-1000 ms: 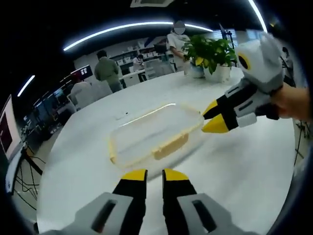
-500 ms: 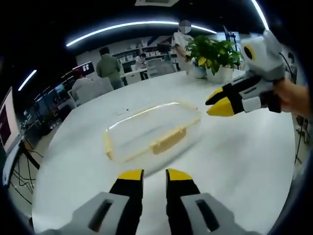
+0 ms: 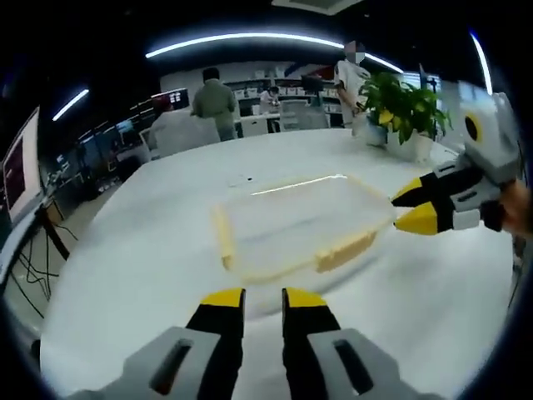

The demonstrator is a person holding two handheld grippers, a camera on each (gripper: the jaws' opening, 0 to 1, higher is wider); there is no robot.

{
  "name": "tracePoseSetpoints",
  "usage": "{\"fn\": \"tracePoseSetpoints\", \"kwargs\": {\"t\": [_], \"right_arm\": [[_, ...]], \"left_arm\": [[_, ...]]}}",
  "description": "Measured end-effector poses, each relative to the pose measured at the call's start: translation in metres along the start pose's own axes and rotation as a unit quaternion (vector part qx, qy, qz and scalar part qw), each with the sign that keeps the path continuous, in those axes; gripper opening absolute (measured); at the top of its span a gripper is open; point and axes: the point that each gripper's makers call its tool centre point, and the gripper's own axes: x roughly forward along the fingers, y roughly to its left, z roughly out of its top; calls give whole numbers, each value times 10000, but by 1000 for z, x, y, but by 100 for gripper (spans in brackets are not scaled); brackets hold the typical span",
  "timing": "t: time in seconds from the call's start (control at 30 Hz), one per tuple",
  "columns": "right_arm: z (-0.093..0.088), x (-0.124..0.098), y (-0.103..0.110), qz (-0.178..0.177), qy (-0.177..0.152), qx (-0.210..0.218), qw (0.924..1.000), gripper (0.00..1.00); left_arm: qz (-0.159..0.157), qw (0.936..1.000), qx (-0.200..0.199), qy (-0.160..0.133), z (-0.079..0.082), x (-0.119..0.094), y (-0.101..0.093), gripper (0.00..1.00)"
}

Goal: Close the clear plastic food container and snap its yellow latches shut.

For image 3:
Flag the black cables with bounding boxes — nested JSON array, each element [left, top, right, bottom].
[[11, 232, 62, 324]]

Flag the black monitor on pole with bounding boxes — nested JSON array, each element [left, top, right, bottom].
[[417, 62, 441, 93]]

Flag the green potted plant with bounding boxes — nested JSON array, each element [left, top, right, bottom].
[[357, 71, 454, 146]]

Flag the white office chair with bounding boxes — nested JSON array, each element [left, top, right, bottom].
[[278, 99, 329, 133], [138, 128, 162, 163]]

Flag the shelf with white boxes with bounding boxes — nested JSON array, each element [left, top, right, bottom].
[[231, 68, 341, 113]]

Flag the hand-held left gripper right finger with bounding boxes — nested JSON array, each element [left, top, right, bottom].
[[281, 286, 421, 400]]

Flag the person's right hand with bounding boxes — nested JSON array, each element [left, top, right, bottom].
[[501, 178, 533, 238]]

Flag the white jug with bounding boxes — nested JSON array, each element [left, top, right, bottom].
[[365, 119, 389, 148]]

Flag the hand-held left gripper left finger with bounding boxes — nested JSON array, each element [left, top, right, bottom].
[[70, 287, 247, 400]]

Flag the white laptop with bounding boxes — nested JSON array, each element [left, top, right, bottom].
[[1, 106, 43, 227]]

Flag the white plant pot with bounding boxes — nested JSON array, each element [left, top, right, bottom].
[[385, 127, 435, 163]]

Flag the clear lid with beige buckles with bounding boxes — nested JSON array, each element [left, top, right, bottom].
[[211, 173, 396, 285]]

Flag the ceiling light strip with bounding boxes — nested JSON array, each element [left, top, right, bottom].
[[469, 30, 493, 95], [145, 32, 404, 74], [51, 87, 91, 123]]

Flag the black laptop stand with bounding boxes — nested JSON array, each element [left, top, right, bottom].
[[0, 198, 72, 288]]

